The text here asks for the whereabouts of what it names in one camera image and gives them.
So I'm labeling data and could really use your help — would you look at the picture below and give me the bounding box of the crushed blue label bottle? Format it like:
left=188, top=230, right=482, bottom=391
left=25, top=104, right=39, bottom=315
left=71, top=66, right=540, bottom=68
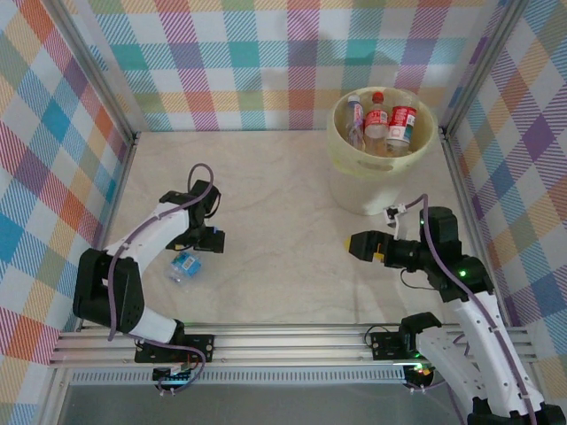
left=162, top=251, right=204, bottom=287

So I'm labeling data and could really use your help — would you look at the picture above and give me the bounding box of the pale yellow plastic bin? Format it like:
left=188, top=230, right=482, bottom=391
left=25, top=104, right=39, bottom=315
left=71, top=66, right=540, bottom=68
left=326, top=86, right=439, bottom=217

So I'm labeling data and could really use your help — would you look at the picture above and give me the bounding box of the red label bottle red cap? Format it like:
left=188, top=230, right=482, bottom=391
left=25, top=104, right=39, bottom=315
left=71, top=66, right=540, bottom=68
left=363, top=91, right=391, bottom=154

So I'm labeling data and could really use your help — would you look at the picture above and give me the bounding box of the red white label bottle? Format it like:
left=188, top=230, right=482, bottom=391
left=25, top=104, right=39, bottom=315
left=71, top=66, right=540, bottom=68
left=384, top=104, right=418, bottom=156

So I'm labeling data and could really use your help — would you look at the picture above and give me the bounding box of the controller circuit board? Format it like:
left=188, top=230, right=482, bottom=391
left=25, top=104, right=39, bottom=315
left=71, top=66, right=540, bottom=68
left=152, top=365, right=196, bottom=390
left=405, top=362, right=438, bottom=386

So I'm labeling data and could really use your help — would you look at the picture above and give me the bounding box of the aluminium frame side bar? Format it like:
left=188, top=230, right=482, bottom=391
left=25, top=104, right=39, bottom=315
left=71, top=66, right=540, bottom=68
left=438, top=127, right=509, bottom=331
left=77, top=132, right=141, bottom=331

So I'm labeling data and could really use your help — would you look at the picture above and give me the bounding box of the thin black cable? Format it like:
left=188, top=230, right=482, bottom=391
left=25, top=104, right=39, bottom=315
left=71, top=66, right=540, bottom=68
left=400, top=267, right=438, bottom=291

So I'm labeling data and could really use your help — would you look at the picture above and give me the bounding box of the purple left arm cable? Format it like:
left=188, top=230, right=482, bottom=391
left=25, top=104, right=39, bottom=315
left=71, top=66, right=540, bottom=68
left=107, top=162, right=218, bottom=395

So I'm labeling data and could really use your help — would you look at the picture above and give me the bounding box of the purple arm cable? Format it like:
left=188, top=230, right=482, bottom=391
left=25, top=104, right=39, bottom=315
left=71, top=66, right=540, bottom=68
left=107, top=162, right=218, bottom=395
left=400, top=193, right=540, bottom=425

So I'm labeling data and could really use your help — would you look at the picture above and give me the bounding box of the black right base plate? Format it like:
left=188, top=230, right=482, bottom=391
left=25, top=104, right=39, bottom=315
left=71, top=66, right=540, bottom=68
left=369, top=329, right=422, bottom=362

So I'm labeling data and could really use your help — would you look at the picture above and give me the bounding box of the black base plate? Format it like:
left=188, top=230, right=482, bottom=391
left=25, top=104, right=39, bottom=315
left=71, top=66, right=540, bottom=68
left=135, top=334, right=216, bottom=364
left=369, top=329, right=422, bottom=362

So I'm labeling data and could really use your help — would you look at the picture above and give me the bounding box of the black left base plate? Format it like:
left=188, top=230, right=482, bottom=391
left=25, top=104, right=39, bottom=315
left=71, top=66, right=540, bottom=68
left=135, top=334, right=216, bottom=364

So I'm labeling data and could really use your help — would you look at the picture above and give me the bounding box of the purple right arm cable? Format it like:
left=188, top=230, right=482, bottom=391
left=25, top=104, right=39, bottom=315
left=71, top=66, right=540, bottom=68
left=400, top=193, right=540, bottom=425

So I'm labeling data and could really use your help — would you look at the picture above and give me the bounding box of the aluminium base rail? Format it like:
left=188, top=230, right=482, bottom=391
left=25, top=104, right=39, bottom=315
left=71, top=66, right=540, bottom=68
left=48, top=321, right=540, bottom=371

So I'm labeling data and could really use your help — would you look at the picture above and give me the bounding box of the grey slotted cable duct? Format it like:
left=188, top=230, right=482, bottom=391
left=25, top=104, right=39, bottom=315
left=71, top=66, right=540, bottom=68
left=70, top=370, right=408, bottom=387

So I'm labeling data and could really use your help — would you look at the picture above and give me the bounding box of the aluminium frame post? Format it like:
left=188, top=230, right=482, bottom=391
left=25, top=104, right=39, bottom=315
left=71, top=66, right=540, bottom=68
left=48, top=0, right=138, bottom=147
left=436, top=0, right=532, bottom=138

